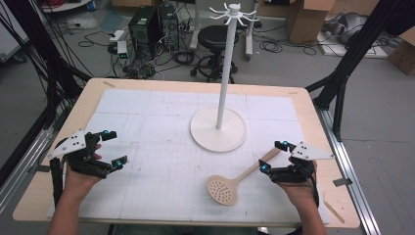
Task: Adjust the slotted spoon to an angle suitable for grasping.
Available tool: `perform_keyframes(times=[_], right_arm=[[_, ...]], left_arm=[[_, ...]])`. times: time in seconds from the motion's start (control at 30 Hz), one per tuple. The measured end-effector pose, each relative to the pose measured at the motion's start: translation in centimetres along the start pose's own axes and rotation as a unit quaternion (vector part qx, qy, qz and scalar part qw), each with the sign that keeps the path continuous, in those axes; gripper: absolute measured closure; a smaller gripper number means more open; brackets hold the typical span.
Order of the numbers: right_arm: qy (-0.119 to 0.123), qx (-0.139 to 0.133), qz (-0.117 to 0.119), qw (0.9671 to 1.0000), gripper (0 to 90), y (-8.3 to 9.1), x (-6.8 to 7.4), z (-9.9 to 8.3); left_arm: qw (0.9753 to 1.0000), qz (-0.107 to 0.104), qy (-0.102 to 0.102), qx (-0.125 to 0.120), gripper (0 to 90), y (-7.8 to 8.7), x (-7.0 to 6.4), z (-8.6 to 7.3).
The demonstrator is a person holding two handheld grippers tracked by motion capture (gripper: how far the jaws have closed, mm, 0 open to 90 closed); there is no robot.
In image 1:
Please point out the white utensil rack with hooks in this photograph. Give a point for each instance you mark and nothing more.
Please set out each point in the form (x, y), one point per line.
(218, 130)

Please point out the person's right hand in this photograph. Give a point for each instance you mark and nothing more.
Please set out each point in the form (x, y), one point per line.
(301, 192)

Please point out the white power adapter box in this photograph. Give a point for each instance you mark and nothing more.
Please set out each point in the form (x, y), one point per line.
(122, 49)

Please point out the aluminium rail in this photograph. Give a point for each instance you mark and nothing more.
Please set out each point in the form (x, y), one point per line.
(349, 169)
(23, 173)

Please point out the grey headset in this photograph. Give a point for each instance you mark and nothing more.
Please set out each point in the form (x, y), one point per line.
(345, 27)

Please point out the beige tape strip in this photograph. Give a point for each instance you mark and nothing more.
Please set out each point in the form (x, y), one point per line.
(293, 93)
(109, 84)

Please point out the white grid mat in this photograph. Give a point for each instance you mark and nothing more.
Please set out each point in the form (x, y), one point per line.
(169, 163)

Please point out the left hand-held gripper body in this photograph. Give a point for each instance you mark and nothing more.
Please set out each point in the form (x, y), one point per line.
(70, 143)

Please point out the black metal frame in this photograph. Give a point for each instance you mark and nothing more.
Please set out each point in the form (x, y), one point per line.
(55, 75)
(352, 55)

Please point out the large cardboard box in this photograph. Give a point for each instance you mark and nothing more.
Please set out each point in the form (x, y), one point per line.
(303, 19)

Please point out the black round stool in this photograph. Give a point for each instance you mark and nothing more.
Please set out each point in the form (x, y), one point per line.
(213, 39)

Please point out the wooden stick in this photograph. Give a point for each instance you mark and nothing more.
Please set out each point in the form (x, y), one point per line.
(333, 211)

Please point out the white stand leg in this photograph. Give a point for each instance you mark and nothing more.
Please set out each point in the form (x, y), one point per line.
(249, 42)
(195, 32)

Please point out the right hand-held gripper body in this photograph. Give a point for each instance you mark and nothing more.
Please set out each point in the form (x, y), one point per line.
(308, 152)

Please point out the beige slotted spoon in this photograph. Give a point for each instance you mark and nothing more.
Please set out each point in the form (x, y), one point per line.
(225, 191)

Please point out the person's left hand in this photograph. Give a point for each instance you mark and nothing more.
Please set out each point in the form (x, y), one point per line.
(78, 182)

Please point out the black computer tower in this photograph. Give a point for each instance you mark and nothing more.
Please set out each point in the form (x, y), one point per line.
(169, 27)
(143, 29)

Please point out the small cardboard box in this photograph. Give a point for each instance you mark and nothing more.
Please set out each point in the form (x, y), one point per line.
(403, 55)

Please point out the white round tabletop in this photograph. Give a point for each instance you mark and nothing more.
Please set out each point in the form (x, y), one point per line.
(65, 5)

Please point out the grey tape piece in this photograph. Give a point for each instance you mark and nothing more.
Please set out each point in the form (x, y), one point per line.
(42, 168)
(342, 182)

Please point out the white power strip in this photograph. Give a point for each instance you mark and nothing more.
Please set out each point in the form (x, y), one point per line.
(116, 36)

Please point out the white floor board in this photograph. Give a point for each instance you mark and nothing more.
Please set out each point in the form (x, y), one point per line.
(355, 50)

